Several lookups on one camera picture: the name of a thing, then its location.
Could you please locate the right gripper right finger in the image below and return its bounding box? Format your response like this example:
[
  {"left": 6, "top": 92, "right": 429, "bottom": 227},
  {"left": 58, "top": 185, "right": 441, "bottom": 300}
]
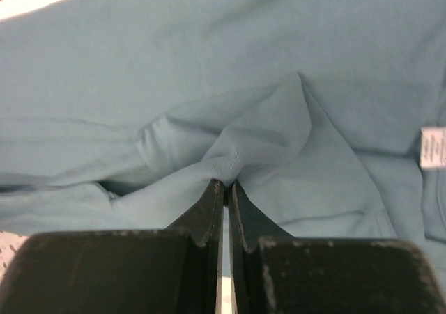
[{"left": 228, "top": 182, "right": 445, "bottom": 313}]

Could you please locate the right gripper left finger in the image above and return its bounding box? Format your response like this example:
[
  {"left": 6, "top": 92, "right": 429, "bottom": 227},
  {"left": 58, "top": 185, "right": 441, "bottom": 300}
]
[{"left": 1, "top": 180, "right": 224, "bottom": 314}]

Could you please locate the blue t shirt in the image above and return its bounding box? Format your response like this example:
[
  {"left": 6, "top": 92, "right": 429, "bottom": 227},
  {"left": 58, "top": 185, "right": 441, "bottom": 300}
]
[{"left": 1, "top": 0, "right": 445, "bottom": 276}]

